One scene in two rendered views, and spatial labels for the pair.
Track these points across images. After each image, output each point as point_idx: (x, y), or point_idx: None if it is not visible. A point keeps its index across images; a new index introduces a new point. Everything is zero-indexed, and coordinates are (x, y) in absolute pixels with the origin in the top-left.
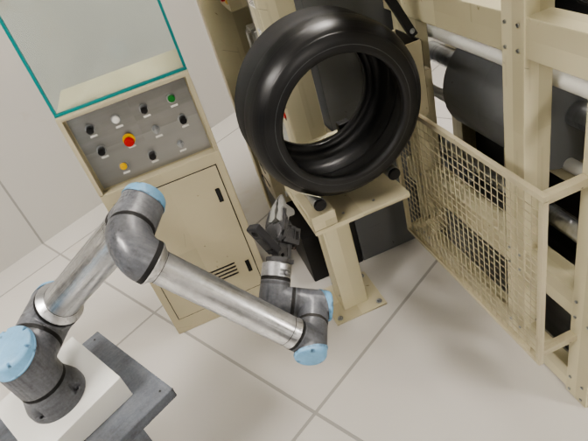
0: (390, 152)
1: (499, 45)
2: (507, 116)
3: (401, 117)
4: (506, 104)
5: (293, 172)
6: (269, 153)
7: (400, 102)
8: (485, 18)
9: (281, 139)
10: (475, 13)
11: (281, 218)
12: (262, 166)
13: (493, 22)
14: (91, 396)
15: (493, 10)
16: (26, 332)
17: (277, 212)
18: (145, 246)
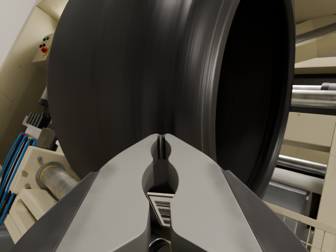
0: (260, 197)
1: (325, 142)
2: (326, 209)
3: (270, 158)
4: (328, 196)
5: (199, 109)
6: (196, 0)
7: (226, 158)
8: (307, 121)
9: (232, 4)
10: (293, 118)
11: (245, 238)
12: (114, 47)
13: (319, 124)
14: None
15: (323, 115)
16: None
17: (178, 187)
18: None
